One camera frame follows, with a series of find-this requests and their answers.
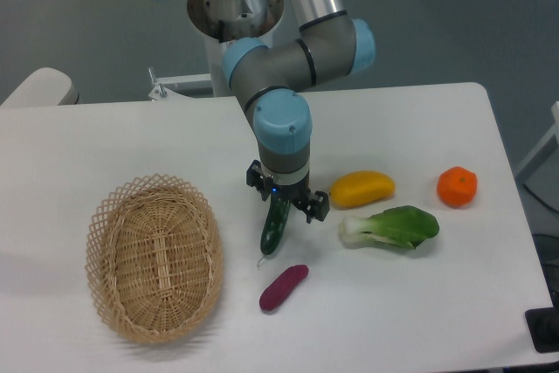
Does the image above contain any purple sweet potato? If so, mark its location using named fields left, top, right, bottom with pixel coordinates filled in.
left=259, top=265, right=309, bottom=312

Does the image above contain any orange tangerine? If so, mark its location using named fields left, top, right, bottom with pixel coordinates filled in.
left=437, top=166, right=478, bottom=208

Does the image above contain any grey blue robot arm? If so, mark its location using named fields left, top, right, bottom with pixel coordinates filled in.
left=200, top=0, right=376, bottom=220

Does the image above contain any black device at edge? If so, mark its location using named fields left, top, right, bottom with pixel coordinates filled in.
left=525, top=307, right=558, bottom=354

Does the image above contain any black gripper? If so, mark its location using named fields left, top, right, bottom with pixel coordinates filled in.
left=245, top=160, right=329, bottom=223

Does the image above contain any green bok choy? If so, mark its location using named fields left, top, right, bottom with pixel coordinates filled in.
left=338, top=205, right=440, bottom=249

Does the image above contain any white chair back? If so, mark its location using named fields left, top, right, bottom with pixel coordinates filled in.
left=1, top=67, right=80, bottom=108

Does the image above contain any woven wicker basket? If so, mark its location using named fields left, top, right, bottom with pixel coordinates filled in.
left=85, top=174, right=224, bottom=344

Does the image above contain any white frame at right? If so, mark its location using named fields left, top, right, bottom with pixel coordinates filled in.
left=514, top=102, right=558, bottom=183

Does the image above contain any dark green cucumber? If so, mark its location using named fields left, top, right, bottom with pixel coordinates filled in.
left=257, top=194, right=291, bottom=266

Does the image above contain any yellow mango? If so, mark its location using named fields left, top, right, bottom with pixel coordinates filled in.
left=330, top=170, right=396, bottom=209

